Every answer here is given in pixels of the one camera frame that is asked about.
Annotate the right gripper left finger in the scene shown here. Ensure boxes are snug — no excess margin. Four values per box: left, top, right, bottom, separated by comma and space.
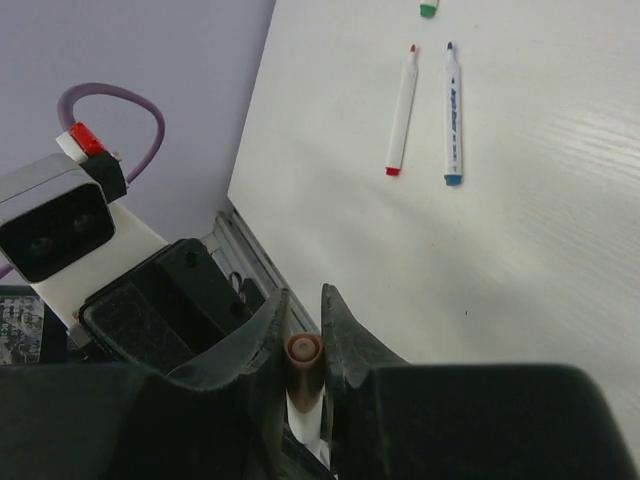
168, 288, 290, 479

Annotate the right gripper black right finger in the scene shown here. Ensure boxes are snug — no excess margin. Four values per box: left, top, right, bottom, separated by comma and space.
321, 284, 409, 479

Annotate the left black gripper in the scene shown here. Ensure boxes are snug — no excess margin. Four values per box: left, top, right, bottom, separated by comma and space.
0, 239, 252, 373

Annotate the peach capped marker pen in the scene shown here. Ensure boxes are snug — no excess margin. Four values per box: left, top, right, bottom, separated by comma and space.
284, 332, 325, 459

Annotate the blue capped marker pen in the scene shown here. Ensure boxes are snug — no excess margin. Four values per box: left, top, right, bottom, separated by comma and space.
444, 41, 463, 187

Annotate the red capped marker pen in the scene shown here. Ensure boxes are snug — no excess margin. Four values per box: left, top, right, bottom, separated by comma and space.
385, 44, 418, 177

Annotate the dark green capped marker pen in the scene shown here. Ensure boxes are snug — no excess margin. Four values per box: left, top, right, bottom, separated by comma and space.
419, 0, 439, 19

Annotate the aluminium front rail frame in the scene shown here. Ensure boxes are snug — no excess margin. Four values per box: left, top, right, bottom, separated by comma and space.
202, 210, 320, 334

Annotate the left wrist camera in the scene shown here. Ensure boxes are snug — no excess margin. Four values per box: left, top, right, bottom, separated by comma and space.
0, 152, 171, 329

